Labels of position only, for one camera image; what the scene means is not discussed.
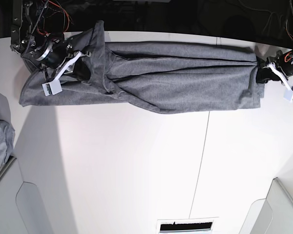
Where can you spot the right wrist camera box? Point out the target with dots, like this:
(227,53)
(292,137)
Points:
(52,88)

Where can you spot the grey t-shirt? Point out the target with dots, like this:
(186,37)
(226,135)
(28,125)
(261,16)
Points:
(161,77)

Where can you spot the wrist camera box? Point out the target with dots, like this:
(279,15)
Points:
(288,95)
(52,88)

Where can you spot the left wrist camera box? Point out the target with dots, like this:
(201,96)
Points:
(288,95)

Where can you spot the white bin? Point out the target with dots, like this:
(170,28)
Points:
(22,210)
(272,215)

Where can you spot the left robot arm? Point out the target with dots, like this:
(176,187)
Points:
(287,28)

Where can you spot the right white bin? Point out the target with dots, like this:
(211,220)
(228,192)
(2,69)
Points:
(272,215)

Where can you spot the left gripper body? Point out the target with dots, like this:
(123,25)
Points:
(282,66)

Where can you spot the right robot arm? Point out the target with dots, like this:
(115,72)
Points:
(38,35)

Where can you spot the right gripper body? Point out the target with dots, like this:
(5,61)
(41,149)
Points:
(55,53)

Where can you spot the left white bin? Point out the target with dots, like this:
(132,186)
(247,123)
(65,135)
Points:
(22,210)

